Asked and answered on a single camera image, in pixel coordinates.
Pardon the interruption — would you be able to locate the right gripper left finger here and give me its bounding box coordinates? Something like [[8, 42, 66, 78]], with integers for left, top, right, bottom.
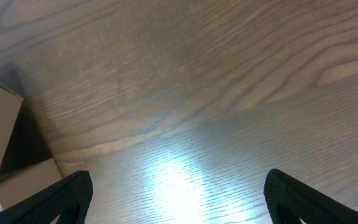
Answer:
[[0, 170, 93, 224]]

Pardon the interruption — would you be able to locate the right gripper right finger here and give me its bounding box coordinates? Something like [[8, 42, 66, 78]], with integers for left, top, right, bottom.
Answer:
[[264, 169, 358, 224]]

